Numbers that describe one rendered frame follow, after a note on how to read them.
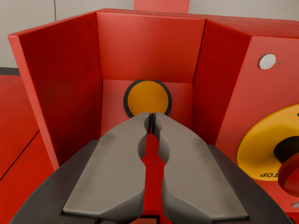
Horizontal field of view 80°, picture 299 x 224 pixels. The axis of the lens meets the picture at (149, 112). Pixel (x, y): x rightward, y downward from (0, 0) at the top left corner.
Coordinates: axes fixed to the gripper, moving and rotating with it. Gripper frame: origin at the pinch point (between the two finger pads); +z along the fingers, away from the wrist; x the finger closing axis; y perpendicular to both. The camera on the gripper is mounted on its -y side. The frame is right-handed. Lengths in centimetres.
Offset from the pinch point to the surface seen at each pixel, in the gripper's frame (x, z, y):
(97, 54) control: -4.7, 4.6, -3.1
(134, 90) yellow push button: -1.6, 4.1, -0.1
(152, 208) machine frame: 2.1, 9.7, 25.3
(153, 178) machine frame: 2.3, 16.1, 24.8
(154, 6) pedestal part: 2, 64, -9
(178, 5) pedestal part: 10, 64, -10
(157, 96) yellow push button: 0.6, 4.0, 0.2
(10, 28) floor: -60, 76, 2
